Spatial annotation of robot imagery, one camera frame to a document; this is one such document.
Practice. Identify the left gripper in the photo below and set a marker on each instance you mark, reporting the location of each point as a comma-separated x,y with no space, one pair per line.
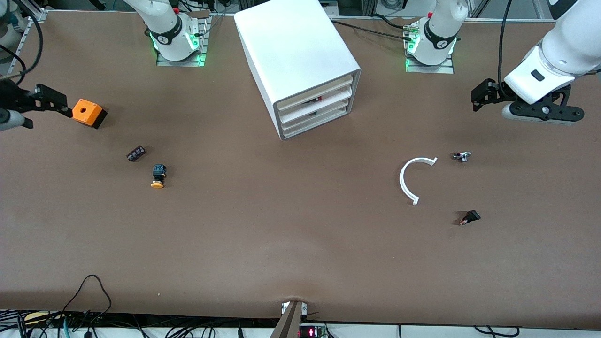
494,90

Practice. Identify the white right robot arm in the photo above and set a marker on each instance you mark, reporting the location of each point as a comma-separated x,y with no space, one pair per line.
164,28

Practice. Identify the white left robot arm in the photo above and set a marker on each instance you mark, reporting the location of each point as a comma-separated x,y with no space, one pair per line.
439,28

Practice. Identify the yellow push button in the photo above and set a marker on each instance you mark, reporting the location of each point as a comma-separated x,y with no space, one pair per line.
157,184

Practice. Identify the black terminal block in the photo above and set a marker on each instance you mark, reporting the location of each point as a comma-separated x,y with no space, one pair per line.
136,154

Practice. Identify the white curved plastic arc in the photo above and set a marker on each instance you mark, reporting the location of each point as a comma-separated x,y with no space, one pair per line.
402,180

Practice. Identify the device with red display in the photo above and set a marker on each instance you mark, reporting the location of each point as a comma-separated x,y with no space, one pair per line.
312,332

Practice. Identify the orange button enclosure box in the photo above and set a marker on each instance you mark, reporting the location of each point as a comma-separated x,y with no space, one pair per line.
84,111

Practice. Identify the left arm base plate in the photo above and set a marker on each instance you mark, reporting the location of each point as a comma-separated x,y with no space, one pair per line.
432,69

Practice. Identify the small metal toggle switch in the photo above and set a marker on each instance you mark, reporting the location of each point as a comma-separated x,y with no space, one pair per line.
462,157

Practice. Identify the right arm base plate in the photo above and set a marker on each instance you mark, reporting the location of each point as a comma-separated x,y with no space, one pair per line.
169,63

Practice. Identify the small black rocker switch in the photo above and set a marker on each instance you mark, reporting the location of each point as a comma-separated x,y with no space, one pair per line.
472,216

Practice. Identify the white post bracket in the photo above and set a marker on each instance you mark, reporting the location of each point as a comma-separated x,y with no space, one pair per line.
283,308

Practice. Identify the brown camera mount post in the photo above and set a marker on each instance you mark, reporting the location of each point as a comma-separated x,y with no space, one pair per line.
288,324

